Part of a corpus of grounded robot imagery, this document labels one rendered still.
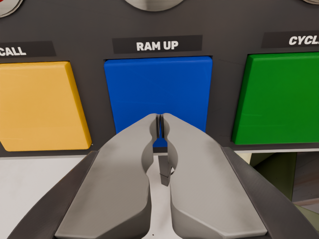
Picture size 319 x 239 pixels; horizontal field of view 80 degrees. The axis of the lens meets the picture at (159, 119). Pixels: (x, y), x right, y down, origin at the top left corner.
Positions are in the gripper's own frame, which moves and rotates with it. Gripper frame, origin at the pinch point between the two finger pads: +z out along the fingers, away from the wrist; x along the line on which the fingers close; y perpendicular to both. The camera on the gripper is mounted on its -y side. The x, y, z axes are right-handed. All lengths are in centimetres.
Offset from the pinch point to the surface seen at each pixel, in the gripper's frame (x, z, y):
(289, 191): 41, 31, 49
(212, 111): 4.2, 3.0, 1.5
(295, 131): 10.9, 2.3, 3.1
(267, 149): 9.7, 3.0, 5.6
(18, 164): -89, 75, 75
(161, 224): -3, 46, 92
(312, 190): 40, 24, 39
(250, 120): 7.1, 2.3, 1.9
